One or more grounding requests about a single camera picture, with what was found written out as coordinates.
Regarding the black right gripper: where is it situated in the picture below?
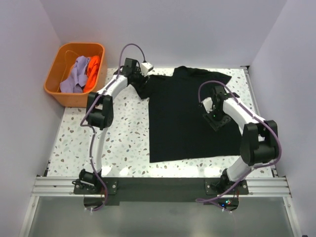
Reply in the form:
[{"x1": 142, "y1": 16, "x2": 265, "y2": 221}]
[{"x1": 203, "y1": 107, "x2": 231, "y2": 133}]

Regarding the black t shirt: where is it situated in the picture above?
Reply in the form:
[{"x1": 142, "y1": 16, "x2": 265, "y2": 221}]
[{"x1": 132, "y1": 66, "x2": 241, "y2": 163}]

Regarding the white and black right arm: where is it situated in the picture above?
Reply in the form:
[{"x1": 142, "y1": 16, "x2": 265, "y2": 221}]
[{"x1": 201, "y1": 85, "x2": 280, "y2": 194}]

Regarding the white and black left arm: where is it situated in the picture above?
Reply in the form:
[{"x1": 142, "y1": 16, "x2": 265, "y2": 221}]
[{"x1": 73, "y1": 58, "x2": 154, "y2": 194}]

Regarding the orange t shirt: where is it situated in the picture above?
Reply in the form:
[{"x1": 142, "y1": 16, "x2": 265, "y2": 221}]
[{"x1": 83, "y1": 55, "x2": 101, "y2": 93}]

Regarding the lavender t shirt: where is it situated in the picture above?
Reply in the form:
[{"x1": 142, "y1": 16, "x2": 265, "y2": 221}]
[{"x1": 60, "y1": 56, "x2": 90, "y2": 93}]

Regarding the orange plastic basket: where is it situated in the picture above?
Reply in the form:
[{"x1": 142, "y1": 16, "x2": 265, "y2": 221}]
[{"x1": 44, "y1": 42, "x2": 107, "y2": 108}]

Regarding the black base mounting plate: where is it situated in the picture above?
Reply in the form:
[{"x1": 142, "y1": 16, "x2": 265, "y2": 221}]
[{"x1": 72, "y1": 177, "x2": 249, "y2": 208}]

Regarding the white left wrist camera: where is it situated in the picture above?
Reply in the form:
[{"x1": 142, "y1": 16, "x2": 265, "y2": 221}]
[{"x1": 140, "y1": 62, "x2": 154, "y2": 76}]

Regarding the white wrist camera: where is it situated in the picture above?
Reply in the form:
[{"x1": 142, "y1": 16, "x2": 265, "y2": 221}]
[
  {"x1": 201, "y1": 97, "x2": 213, "y2": 113},
  {"x1": 140, "y1": 62, "x2": 154, "y2": 76}
]

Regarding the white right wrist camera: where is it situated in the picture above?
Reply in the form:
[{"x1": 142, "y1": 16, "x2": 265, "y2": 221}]
[{"x1": 201, "y1": 97, "x2": 213, "y2": 113}]

